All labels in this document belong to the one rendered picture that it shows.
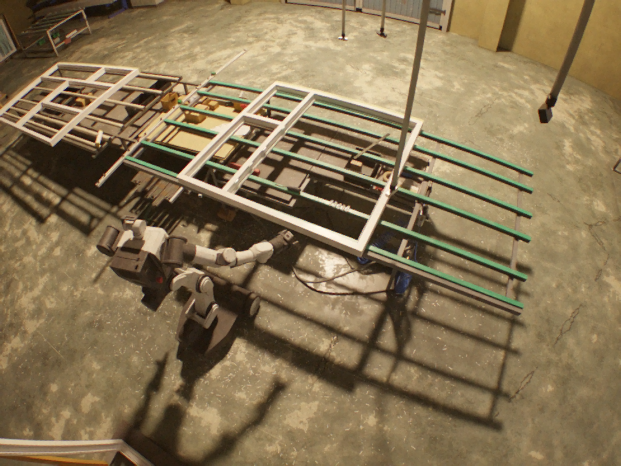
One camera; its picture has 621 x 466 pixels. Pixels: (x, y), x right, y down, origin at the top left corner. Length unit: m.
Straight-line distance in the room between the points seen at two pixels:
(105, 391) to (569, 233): 4.94
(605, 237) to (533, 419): 2.46
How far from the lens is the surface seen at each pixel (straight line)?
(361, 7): 8.37
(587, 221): 4.68
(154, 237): 1.83
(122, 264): 1.82
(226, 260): 1.82
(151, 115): 4.19
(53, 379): 3.67
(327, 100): 3.30
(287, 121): 2.97
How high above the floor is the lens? 2.70
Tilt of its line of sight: 55 degrees down
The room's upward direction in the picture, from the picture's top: 3 degrees counter-clockwise
